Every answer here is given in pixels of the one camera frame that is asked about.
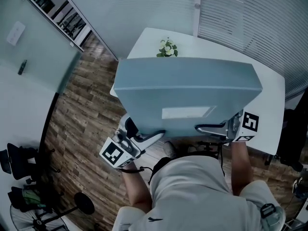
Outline white desk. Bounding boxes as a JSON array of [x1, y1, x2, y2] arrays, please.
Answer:
[[110, 27, 286, 155]]

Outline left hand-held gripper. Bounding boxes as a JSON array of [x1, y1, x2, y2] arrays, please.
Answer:
[[99, 113, 167, 170]]

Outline person's black shorts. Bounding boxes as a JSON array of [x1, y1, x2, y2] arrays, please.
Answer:
[[149, 156, 173, 185]]

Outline white paper sign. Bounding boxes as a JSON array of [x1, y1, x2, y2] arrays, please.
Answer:
[[6, 21, 26, 46]]

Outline white flowering potted plant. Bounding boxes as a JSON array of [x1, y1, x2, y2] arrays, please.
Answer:
[[156, 37, 179, 58]]

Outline frosted glass door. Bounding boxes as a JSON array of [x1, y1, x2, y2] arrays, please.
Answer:
[[0, 0, 82, 95]]

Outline blue folder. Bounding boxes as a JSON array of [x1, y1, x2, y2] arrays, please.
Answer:
[[113, 56, 263, 140]]

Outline person's left shoe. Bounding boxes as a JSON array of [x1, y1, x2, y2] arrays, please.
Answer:
[[163, 141, 178, 158]]

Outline black office chair with armrests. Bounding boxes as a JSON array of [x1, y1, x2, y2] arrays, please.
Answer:
[[264, 100, 308, 173]]

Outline black wrist strap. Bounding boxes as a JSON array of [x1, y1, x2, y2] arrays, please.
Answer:
[[120, 166, 154, 174]]

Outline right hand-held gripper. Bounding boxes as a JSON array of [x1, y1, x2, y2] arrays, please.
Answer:
[[194, 109, 260, 143]]

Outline person's white shirt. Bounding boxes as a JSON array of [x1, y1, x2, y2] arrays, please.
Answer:
[[112, 155, 286, 231]]

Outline black shoulder strap buckle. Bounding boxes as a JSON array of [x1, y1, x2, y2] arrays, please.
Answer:
[[260, 203, 277, 218]]

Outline person's left forearm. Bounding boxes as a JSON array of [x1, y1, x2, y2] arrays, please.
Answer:
[[121, 164, 153, 213]]

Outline black metal chest rig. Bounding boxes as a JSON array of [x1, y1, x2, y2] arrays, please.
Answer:
[[197, 141, 222, 157]]

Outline black mesh office chair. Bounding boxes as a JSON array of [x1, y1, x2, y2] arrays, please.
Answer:
[[0, 142, 61, 185]]

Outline black door handle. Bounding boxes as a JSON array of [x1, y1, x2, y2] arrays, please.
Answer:
[[18, 59, 28, 76]]

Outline person's right forearm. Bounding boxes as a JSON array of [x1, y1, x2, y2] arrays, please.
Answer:
[[230, 141, 253, 197]]

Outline black standing fan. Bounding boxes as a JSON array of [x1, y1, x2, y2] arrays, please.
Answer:
[[9, 192, 96, 231]]

